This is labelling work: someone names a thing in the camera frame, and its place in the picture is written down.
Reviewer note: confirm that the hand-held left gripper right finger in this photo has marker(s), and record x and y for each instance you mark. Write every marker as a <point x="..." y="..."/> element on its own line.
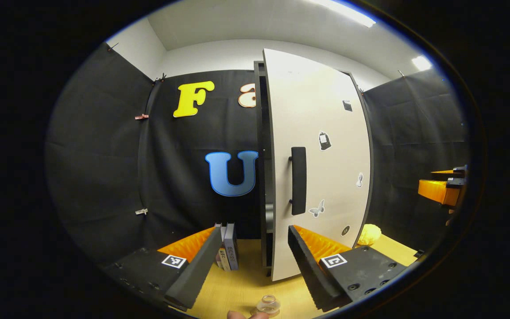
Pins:
<point x="308" y="270"/>

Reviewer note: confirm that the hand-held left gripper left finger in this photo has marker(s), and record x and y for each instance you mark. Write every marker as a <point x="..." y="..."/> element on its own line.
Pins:
<point x="195" y="270"/>

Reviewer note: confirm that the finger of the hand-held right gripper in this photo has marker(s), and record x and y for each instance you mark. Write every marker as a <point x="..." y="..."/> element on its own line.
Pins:
<point x="447" y="172"/>
<point x="434" y="189"/>

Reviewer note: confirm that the clear plastic bottle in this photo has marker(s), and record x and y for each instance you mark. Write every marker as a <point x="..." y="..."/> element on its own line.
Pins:
<point x="268" y="303"/>

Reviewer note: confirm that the dark grey cabinet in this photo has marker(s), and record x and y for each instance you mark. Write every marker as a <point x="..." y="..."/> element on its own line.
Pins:
<point x="264" y="186"/>

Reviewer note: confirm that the dark book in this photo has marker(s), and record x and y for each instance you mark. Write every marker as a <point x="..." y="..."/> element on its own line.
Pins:
<point x="224" y="257"/>

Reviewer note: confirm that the blue grey book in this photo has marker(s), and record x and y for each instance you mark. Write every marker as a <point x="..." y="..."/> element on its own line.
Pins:
<point x="233" y="248"/>

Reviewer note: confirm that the small black object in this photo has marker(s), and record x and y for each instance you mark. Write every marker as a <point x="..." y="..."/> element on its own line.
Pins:
<point x="419" y="253"/>

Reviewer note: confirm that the yellow lumpy ball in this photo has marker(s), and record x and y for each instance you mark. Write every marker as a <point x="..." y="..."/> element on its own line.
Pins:
<point x="369" y="235"/>

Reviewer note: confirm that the white clothespin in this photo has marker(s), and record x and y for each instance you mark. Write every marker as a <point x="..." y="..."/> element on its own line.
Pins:
<point x="141" y="212"/>

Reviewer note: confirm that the small ceiling light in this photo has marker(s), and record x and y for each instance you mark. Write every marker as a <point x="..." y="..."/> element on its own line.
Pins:
<point x="422" y="62"/>

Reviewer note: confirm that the black backdrop cloth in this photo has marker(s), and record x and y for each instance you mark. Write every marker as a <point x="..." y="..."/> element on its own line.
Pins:
<point x="104" y="155"/>

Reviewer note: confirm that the pink clothespin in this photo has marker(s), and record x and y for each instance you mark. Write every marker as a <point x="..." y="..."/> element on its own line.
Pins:
<point x="141" y="117"/>

